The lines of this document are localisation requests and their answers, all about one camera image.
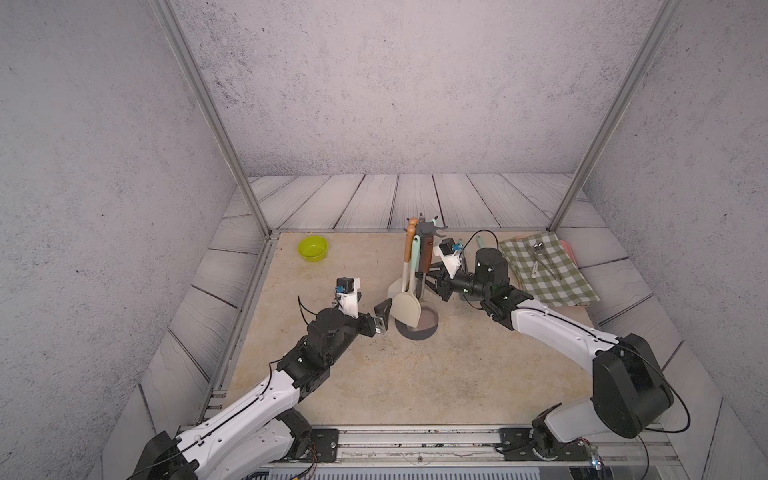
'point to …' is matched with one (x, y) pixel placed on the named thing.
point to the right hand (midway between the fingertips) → (420, 272)
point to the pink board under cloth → (569, 252)
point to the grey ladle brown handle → (426, 259)
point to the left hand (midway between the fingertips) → (381, 299)
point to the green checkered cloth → (547, 272)
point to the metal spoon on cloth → (537, 247)
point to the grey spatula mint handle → (480, 241)
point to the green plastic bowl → (313, 248)
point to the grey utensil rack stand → (427, 321)
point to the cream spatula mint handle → (406, 306)
